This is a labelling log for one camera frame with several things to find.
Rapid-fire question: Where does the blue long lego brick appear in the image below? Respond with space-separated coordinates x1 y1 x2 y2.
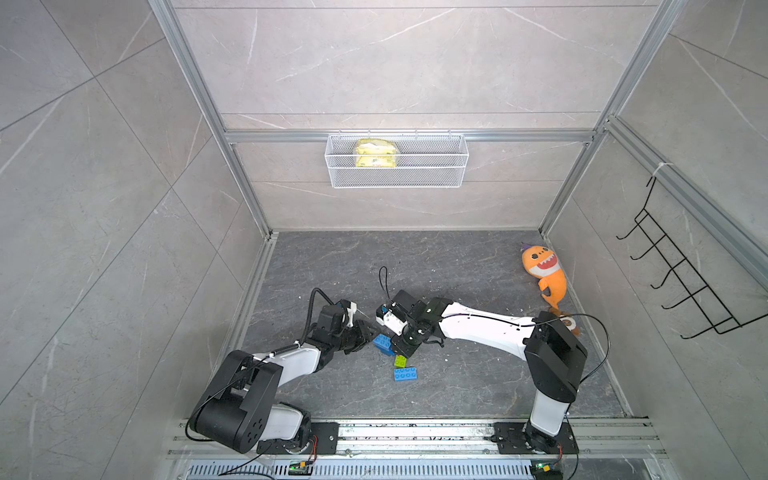
393 367 418 382

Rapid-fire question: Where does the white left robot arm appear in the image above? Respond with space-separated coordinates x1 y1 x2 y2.
185 288 373 454

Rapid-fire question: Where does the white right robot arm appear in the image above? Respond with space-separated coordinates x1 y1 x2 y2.
376 291 589 455

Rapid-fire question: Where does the orange shark plush toy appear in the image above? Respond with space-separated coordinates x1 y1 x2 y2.
521 244 567 312

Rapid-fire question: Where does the small brown white plush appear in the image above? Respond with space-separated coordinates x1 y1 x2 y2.
549 308 581 337

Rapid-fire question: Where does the yellow packet in basket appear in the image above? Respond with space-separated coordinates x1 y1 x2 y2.
354 138 400 168

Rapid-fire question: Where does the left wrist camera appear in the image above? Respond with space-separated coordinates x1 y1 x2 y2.
312 300 357 344

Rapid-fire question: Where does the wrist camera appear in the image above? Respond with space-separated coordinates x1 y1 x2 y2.
312 300 357 344
375 290 426 335

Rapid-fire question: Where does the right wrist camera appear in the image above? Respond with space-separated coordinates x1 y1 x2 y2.
375 290 426 335

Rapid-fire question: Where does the metal base rail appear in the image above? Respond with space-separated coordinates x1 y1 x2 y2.
155 417 678 479

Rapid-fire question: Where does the white wire mesh basket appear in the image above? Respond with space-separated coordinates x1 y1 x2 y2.
324 133 469 189

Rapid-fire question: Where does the black wire hook rack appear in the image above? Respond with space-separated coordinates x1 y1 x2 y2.
616 176 767 340

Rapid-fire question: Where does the aluminium frame rail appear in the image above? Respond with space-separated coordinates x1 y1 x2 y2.
149 0 276 362

